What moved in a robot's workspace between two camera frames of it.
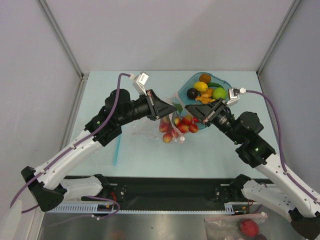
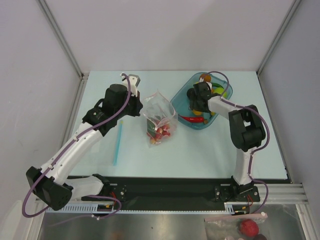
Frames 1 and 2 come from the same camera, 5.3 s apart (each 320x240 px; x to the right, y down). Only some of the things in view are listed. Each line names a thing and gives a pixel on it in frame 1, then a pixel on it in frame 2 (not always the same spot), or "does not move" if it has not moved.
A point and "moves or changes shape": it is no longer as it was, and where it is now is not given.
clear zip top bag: x=172 y=128 moves or changes shape
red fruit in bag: x=249 y=228 does not move
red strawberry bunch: x=184 y=124 → x=161 y=132
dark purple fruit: x=192 y=93 does not move
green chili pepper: x=211 y=84 does not move
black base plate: x=161 y=192 does not move
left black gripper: x=157 y=108 → x=138 y=105
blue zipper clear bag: x=117 y=150 does not move
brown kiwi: x=205 y=78 does not move
